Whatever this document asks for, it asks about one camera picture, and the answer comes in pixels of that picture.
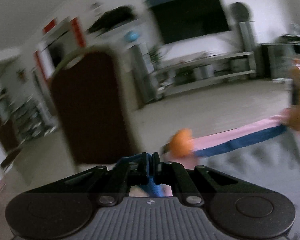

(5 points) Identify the grey and blue sweater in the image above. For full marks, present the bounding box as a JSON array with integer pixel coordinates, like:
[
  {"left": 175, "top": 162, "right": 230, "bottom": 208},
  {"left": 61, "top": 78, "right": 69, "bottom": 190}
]
[{"left": 113, "top": 123, "right": 300, "bottom": 198}]

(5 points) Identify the orange tangerine fruit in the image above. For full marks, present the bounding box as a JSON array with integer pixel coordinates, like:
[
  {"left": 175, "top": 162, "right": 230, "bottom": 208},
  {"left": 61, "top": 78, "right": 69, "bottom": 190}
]
[{"left": 168, "top": 128, "right": 194, "bottom": 158}]

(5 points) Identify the pink printed towel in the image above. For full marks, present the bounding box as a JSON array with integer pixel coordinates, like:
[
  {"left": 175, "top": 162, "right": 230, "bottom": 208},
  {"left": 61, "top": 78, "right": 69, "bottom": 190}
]
[{"left": 128, "top": 108, "right": 300, "bottom": 198}]

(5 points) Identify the dark red chair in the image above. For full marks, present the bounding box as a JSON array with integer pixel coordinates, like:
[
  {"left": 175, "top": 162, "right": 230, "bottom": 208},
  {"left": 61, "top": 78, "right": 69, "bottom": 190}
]
[{"left": 50, "top": 45, "right": 142, "bottom": 165}]

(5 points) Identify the potted green plant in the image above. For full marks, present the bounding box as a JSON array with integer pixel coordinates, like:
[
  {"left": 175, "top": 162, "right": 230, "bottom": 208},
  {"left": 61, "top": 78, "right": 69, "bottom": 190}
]
[{"left": 149, "top": 45, "right": 162, "bottom": 67}]

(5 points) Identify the blue globe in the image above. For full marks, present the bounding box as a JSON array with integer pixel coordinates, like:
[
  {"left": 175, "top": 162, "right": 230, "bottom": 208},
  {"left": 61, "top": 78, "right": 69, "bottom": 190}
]
[{"left": 125, "top": 30, "right": 140, "bottom": 43}]

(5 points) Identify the orange juice bottle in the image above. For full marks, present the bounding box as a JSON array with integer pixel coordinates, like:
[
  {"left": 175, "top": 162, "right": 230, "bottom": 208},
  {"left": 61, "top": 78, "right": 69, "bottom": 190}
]
[{"left": 287, "top": 59, "right": 300, "bottom": 131}]

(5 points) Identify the black television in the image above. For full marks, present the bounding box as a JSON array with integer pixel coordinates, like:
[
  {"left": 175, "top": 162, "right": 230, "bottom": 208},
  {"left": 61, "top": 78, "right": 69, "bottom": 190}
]
[{"left": 150, "top": 0, "right": 230, "bottom": 44}]

